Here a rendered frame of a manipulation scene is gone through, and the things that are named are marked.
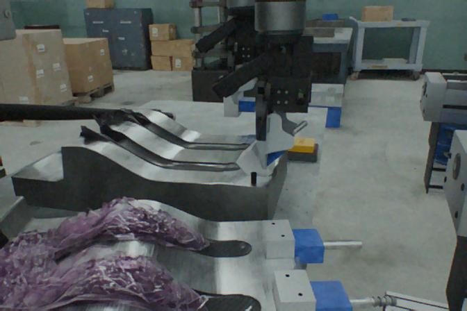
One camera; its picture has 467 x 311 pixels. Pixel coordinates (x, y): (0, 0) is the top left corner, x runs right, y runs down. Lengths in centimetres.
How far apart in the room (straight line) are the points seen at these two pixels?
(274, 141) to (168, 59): 697
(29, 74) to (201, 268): 412
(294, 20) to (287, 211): 34
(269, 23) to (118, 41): 734
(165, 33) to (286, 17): 696
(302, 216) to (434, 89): 44
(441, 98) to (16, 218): 85
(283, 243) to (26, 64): 415
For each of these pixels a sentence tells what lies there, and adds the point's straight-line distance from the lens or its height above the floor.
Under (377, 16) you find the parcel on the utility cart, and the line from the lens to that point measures 656.
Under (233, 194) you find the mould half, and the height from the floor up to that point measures 87.
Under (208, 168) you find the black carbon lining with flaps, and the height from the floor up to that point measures 88.
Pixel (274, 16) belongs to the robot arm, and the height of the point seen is 114.
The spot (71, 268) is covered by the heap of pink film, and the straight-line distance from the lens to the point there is 45.
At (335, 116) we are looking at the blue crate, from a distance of 395.
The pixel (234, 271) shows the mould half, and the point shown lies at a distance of 50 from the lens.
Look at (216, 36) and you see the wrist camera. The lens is 92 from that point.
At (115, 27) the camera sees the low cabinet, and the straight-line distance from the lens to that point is 788.
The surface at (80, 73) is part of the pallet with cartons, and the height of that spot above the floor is 39.
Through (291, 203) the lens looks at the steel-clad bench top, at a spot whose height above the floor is 80.
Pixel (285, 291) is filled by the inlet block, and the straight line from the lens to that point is 43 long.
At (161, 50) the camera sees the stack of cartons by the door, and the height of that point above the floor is 38.
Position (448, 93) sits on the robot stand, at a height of 97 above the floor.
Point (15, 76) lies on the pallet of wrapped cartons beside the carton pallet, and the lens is 462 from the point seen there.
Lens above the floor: 116
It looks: 22 degrees down
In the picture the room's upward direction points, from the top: 1 degrees counter-clockwise
